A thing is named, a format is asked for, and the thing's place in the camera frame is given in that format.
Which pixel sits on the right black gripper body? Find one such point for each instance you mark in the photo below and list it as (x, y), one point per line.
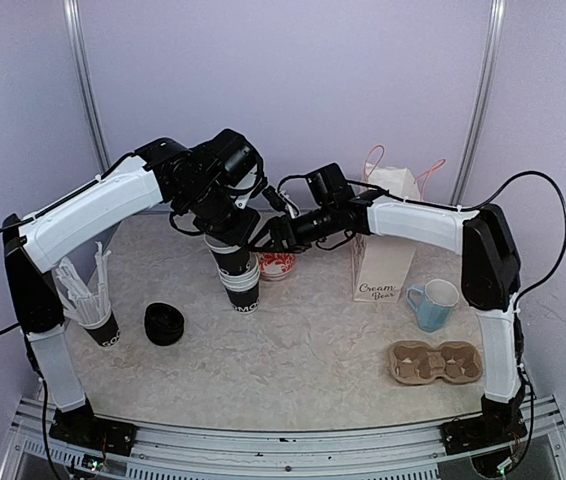
(303, 235)

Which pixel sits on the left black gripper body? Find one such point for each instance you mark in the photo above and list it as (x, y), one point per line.
(214, 218)

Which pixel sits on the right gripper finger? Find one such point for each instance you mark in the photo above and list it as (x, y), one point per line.
(277, 234)
(273, 247)

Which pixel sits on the stack of black paper cups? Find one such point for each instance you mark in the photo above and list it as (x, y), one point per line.
(239, 273)

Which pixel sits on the white paper takeout bag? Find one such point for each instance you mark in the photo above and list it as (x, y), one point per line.
(380, 264)

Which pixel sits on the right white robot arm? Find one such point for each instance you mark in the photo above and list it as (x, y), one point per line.
(479, 234)

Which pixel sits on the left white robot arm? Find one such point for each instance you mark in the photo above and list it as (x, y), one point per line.
(213, 181)

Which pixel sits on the red patterned white bowl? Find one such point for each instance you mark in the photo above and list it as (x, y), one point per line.
(276, 266)

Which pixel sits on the stack of black cup lids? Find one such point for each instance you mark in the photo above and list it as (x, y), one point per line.
(163, 323)

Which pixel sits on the light blue ceramic mug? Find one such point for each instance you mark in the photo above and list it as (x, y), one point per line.
(432, 303)

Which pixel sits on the cup holding wrapped straws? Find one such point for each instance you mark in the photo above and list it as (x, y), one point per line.
(91, 310)

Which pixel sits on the brown cardboard cup carrier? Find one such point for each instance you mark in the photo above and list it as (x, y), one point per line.
(416, 363)

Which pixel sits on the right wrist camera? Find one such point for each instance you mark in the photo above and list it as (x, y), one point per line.
(277, 201)

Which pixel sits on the left rear aluminium post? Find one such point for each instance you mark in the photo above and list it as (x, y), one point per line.
(79, 53)

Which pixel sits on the aluminium post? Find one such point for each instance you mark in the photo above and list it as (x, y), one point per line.
(488, 68)
(79, 53)

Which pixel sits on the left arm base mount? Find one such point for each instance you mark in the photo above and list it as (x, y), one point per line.
(81, 427)

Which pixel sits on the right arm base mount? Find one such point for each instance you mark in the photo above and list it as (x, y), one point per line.
(497, 423)

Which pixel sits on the right rear aluminium post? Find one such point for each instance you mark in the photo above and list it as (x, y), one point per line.
(488, 68)

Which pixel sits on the aluminium front frame rail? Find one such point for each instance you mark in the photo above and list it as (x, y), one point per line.
(161, 451)

